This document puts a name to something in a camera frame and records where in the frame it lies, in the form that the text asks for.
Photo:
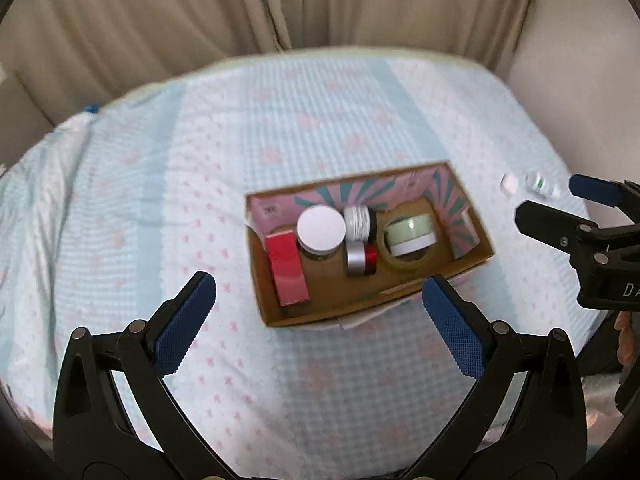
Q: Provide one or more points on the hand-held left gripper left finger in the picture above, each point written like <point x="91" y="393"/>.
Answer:
<point x="185" y="325"/>

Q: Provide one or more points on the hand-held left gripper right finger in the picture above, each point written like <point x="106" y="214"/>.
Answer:
<point x="452" y="325"/>

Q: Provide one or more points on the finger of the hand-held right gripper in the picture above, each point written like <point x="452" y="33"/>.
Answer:
<point x="595" y="189"/>
<point x="550" y="225"/>

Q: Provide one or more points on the small clear bottle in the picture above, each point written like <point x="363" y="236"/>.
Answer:
<point x="542" y="185"/>

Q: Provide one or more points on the small white cap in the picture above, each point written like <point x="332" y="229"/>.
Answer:
<point x="511" y="184"/>

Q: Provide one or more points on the clear yellowish tape roll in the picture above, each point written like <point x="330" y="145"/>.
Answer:
<point x="402" y="262"/>

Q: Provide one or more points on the green lid jar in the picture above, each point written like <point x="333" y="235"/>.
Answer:
<point x="410" y="232"/>

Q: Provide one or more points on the pink printed cardboard box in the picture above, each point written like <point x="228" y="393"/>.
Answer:
<point x="350" y="295"/>

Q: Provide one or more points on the silver and red cylinder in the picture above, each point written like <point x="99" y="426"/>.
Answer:
<point x="361" y="259"/>

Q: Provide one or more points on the red rectangular box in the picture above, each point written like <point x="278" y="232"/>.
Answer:
<point x="287" y="270"/>

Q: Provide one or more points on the white lid glass jar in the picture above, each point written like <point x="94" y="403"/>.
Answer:
<point x="321" y="227"/>

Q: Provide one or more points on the person's right hand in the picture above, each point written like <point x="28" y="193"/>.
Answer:
<point x="630" y="340"/>

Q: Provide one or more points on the blue and pink patterned bedsheet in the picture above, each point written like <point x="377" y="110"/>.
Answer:
<point x="200" y="160"/>

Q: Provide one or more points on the light blue quilt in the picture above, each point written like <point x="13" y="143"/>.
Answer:
<point x="45" y="175"/>

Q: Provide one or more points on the small blue object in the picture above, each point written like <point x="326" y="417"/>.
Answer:
<point x="92" y="109"/>

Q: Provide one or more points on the grey upholstered headboard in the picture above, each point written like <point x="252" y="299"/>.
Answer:
<point x="22" y="120"/>

